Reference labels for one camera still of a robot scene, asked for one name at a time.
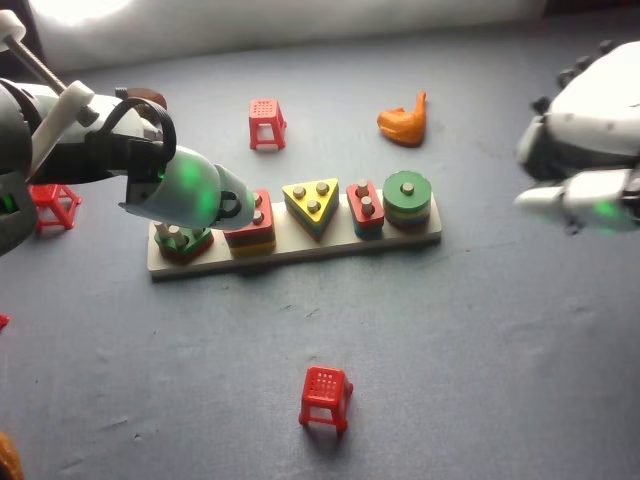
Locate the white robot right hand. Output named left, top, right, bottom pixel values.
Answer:
left=513, top=39, right=640, bottom=236

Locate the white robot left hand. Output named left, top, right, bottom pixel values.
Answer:
left=118, top=145, right=256, bottom=232

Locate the green round ring stack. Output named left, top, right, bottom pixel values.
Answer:
left=382, top=170, right=432, bottom=232

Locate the cross stacked block green top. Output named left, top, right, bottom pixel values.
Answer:
left=153, top=219, right=215, bottom=265

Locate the square stacked block red top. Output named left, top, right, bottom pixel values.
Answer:
left=223, top=188, right=277, bottom=259

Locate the wooden peg sorting board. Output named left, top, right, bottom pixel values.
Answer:
left=147, top=188, right=443, bottom=280

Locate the triangular stacked block yellow top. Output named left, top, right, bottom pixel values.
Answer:
left=282, top=178, right=340, bottom=243

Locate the oblong stacked block red top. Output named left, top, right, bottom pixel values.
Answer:
left=346, top=179, right=385, bottom=240

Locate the brown toy food piece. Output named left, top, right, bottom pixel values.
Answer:
left=122, top=87, right=169, bottom=111

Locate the red toy stool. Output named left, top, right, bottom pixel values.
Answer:
left=248, top=98, right=289, bottom=151
left=28, top=183, right=83, bottom=232
left=298, top=366, right=355, bottom=434

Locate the orange toy chicken leg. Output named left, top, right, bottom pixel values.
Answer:
left=377, top=91, right=428, bottom=148

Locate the grey table cloth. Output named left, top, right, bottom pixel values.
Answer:
left=0, top=9, right=640, bottom=480

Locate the orange toy food piece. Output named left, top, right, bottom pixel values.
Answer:
left=0, top=432, right=25, bottom=480

